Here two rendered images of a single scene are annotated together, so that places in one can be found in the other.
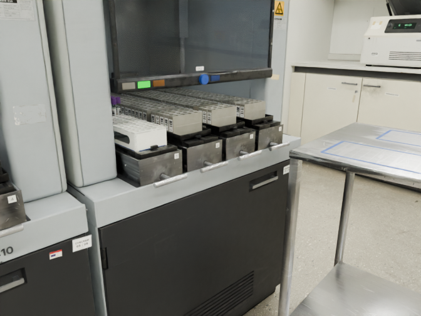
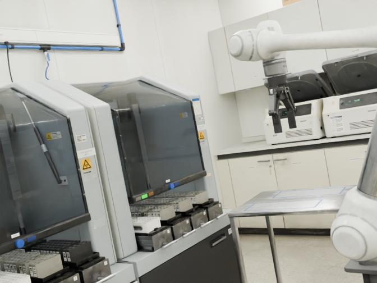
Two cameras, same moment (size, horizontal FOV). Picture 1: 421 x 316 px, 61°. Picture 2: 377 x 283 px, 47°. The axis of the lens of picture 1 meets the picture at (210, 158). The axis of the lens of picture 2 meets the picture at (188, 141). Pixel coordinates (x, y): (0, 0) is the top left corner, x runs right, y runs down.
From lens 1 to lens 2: 1.17 m
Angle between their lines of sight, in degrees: 18
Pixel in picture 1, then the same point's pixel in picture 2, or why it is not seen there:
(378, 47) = not seen: hidden behind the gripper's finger
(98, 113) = (125, 216)
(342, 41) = (250, 127)
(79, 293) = not seen: outside the picture
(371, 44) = (270, 128)
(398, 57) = (292, 135)
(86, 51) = (117, 186)
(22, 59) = (94, 196)
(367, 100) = (280, 170)
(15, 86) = (93, 210)
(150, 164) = (157, 237)
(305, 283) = not seen: outside the picture
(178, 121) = (162, 213)
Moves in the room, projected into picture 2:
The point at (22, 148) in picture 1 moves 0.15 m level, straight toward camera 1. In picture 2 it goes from (98, 241) to (115, 245)
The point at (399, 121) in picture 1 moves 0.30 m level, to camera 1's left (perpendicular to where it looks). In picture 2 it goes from (308, 182) to (278, 189)
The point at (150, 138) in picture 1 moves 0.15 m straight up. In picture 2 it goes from (152, 224) to (147, 193)
